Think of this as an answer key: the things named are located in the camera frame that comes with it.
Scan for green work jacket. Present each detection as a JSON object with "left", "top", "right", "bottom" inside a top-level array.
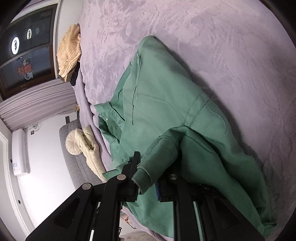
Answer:
[{"left": 95, "top": 36, "right": 275, "bottom": 237}]

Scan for grey quilted headboard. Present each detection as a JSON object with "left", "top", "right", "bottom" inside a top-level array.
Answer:
[{"left": 59, "top": 119, "right": 102, "bottom": 189}]

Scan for cream quilted garment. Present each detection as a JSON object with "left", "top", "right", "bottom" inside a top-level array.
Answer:
[{"left": 82, "top": 126, "right": 106, "bottom": 183}]

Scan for round cream cushion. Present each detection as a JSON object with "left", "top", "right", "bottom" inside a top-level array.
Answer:
[{"left": 65, "top": 128, "right": 83, "bottom": 156}]

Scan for grey pleated curtain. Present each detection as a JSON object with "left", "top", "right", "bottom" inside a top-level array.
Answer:
[{"left": 1, "top": 79, "right": 76, "bottom": 132}]

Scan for yellow striped cloth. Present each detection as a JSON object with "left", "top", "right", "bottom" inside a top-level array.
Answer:
[{"left": 57, "top": 24, "right": 82, "bottom": 82}]

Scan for lavender plush bed blanket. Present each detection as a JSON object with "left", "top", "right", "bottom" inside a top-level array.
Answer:
[{"left": 75, "top": 1, "right": 295, "bottom": 240}]

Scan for dark window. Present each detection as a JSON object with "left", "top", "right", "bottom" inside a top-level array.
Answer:
[{"left": 1, "top": 4, "right": 57, "bottom": 100}]

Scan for white wall air conditioner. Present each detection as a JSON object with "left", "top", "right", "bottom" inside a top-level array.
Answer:
[{"left": 11, "top": 128, "right": 30, "bottom": 176}]

